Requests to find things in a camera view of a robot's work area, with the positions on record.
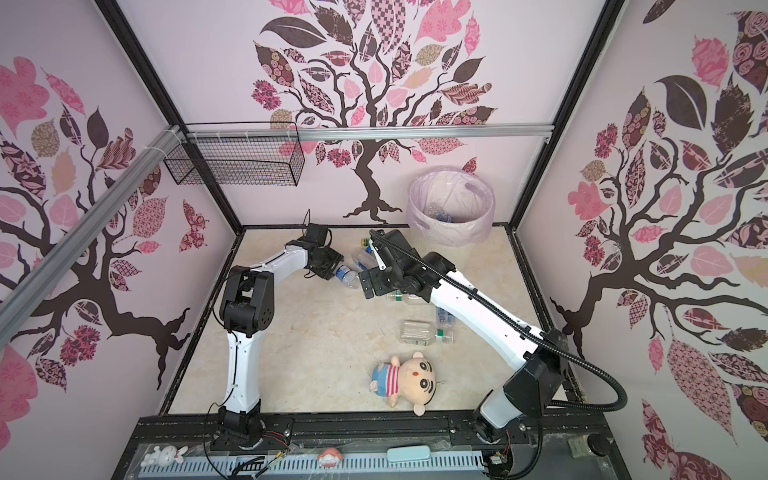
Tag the white bunny figurine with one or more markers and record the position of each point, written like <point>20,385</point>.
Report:
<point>164,457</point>

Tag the aluminium rail left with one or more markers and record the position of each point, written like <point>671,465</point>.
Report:
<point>24,299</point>

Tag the teal eraser block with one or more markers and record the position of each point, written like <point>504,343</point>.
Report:
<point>407,454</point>

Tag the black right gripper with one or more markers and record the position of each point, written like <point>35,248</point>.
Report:
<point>375,276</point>

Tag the white cable duct strip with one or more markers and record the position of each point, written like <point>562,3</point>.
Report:
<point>200,467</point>

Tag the upright blue label water bottle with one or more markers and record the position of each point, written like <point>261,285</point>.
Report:
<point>445,319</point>

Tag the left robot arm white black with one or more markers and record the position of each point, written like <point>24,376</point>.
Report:
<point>247,309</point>

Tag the clear bottle green cap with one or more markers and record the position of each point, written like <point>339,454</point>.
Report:
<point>424,333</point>

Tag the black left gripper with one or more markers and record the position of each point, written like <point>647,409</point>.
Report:
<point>334,257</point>

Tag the crushed clear bottle blue cap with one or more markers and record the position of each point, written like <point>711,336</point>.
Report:
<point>363,260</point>

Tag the cartoon boy plush doll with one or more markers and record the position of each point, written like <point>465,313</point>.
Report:
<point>413,380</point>

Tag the white bin pink liner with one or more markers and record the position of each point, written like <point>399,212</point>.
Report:
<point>451,207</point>

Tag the red white small figurine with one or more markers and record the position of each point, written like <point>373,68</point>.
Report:
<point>330,458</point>

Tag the aluminium rail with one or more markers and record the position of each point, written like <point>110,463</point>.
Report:
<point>375,133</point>
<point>24,299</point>

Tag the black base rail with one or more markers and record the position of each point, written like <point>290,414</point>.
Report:
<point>564,444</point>

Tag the aluminium rail back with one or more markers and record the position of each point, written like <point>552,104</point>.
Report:
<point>375,133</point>

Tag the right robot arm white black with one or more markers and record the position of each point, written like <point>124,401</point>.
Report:
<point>533,354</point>

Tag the black wire basket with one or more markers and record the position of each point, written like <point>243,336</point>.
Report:
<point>260,153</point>

